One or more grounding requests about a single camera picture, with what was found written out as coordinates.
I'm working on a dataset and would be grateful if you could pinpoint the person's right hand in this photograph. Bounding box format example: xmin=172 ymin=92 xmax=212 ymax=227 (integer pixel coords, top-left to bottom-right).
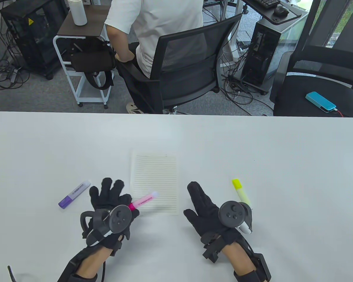
xmin=184 ymin=182 xmax=247 ymax=250

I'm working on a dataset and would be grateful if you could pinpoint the person's left hand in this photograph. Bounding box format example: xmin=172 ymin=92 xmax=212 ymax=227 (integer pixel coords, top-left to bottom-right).
xmin=82 ymin=178 xmax=140 ymax=256

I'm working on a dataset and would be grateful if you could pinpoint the black controller with white handle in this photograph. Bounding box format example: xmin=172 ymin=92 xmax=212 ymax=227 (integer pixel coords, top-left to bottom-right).
xmin=218 ymin=201 xmax=253 ymax=234
xmin=80 ymin=205 xmax=133 ymax=246

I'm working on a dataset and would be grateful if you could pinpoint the purple highlighter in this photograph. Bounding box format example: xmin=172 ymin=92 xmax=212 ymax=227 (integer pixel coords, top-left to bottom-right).
xmin=58 ymin=180 xmax=91 ymax=209

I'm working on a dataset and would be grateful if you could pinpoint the pink highlighter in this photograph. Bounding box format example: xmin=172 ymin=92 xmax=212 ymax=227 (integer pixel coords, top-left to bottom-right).
xmin=129 ymin=191 xmax=159 ymax=211

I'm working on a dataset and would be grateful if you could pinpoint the yellow highlighter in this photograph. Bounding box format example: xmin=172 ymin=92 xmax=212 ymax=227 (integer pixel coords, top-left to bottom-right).
xmin=232 ymin=179 xmax=251 ymax=207

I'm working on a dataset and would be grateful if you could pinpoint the white lined paper sheet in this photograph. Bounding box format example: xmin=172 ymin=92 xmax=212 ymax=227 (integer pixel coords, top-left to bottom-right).
xmin=130 ymin=150 xmax=180 ymax=216

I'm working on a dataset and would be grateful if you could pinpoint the person's right forearm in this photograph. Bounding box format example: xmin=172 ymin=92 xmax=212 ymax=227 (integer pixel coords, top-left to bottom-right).
xmin=224 ymin=242 xmax=258 ymax=282

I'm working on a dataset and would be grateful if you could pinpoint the person's left forearm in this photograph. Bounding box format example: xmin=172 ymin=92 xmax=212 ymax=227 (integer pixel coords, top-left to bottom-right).
xmin=76 ymin=245 xmax=112 ymax=282

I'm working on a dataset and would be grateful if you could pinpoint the dark brown bag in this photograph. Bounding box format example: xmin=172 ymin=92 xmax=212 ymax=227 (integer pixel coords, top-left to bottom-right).
xmin=65 ymin=40 xmax=116 ymax=90

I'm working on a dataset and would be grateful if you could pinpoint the black padded office chair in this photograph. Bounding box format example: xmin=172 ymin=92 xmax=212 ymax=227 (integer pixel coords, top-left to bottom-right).
xmin=269 ymin=0 xmax=353 ymax=119

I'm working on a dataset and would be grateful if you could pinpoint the black mesh office chair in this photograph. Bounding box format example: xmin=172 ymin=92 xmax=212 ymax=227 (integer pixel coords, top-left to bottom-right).
xmin=118 ymin=13 xmax=243 ymax=115

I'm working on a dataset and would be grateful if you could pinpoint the blue power bank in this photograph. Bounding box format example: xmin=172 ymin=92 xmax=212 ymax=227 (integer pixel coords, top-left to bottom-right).
xmin=305 ymin=92 xmax=337 ymax=113

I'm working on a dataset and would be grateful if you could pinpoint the silver and black computer tower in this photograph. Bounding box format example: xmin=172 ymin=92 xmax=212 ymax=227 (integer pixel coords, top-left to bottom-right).
xmin=241 ymin=13 xmax=309 ymax=95

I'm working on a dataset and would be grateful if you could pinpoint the white side table brown top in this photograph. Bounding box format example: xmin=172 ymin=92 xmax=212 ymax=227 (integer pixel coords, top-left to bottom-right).
xmin=53 ymin=4 xmax=115 ymax=110

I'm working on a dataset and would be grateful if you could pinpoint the white desk leg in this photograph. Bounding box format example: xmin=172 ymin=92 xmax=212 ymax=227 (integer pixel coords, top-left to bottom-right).
xmin=221 ymin=0 xmax=244 ymax=63

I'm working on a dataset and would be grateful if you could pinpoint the white bottle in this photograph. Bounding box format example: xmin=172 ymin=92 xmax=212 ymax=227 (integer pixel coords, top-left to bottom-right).
xmin=68 ymin=0 xmax=88 ymax=26

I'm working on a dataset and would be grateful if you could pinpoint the black desk mat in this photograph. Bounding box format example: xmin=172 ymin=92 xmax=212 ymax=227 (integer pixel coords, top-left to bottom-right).
xmin=244 ymin=0 xmax=302 ymax=26

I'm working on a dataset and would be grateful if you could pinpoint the black keyboard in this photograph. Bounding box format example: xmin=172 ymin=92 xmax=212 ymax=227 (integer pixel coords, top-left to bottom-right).
xmin=254 ymin=0 xmax=281 ymax=9

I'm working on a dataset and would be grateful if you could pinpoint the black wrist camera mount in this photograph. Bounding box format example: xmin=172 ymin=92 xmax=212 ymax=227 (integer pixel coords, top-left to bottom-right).
xmin=109 ymin=234 xmax=124 ymax=256
xmin=201 ymin=234 xmax=225 ymax=263

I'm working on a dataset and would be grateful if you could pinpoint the black forearm strap unit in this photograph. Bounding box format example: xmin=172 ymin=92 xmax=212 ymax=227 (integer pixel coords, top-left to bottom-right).
xmin=57 ymin=247 xmax=99 ymax=282
xmin=234 ymin=253 xmax=272 ymax=282

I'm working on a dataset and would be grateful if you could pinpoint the tangle of black cables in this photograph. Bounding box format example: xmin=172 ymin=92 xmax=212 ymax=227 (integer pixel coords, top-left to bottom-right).
xmin=0 ymin=18 xmax=31 ymax=90
xmin=202 ymin=0 xmax=275 ymax=116

